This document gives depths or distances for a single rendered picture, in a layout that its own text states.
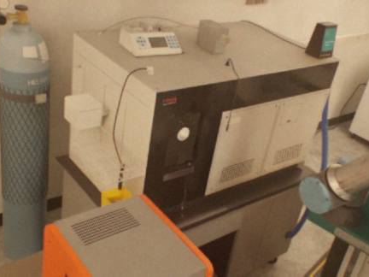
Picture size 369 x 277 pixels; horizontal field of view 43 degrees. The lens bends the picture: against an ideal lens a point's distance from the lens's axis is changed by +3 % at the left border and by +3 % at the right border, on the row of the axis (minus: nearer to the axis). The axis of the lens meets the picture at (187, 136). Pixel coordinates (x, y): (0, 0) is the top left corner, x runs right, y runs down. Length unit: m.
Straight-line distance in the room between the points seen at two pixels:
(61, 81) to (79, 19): 0.39
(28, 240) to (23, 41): 1.20
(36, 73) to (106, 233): 1.10
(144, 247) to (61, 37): 1.63
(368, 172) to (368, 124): 3.35
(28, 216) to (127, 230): 1.36
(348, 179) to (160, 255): 0.76
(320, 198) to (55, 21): 1.73
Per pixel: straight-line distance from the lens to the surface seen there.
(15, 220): 2.88
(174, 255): 1.50
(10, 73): 2.41
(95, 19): 2.90
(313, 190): 1.89
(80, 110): 2.02
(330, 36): 2.58
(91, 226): 1.57
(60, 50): 2.86
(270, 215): 2.76
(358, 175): 1.81
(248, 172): 2.48
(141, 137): 1.92
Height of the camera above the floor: 2.16
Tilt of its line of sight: 29 degrees down
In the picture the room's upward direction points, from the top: 10 degrees clockwise
